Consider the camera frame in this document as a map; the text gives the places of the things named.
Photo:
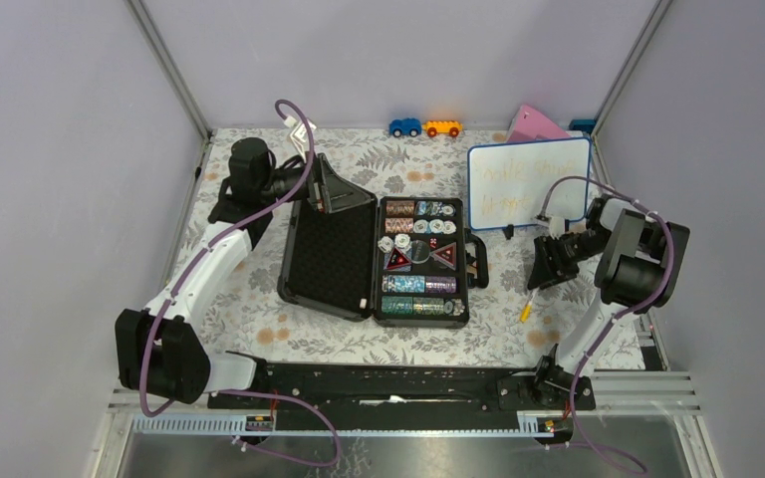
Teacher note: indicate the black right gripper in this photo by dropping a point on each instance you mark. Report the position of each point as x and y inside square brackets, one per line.
[546, 273]

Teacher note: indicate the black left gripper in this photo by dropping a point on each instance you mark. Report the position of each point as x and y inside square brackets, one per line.
[327, 191]

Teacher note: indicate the blue framed whiteboard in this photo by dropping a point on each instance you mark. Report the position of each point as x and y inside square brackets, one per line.
[507, 183]

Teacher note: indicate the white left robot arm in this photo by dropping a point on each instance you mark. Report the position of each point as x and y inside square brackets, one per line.
[159, 351]

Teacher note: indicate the red triangle all-in marker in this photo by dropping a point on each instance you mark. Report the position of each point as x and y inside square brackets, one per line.
[398, 260]

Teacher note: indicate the black poker chip case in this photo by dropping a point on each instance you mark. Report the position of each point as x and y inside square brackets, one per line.
[333, 263]

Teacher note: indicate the clear dealer button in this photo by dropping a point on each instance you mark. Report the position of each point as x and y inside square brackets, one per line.
[419, 252]

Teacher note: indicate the blue toy car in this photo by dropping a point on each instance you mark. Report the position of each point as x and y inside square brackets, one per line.
[411, 127]

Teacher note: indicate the orange toy car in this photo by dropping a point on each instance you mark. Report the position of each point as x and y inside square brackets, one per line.
[434, 128]

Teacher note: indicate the floral table cloth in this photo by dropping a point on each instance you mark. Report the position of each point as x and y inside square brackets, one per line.
[248, 315]

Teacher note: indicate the pink box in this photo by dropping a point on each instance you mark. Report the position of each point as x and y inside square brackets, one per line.
[529, 124]

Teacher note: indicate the blue block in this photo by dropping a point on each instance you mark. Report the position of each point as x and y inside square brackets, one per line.
[584, 125]

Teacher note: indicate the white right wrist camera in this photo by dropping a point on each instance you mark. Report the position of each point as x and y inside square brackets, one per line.
[556, 225]

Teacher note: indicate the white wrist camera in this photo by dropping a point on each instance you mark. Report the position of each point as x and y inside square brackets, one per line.
[298, 133]
[556, 225]

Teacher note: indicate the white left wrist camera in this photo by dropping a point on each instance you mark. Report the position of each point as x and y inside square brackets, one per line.
[298, 133]

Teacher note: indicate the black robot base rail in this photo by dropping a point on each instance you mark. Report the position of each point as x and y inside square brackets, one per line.
[409, 398]

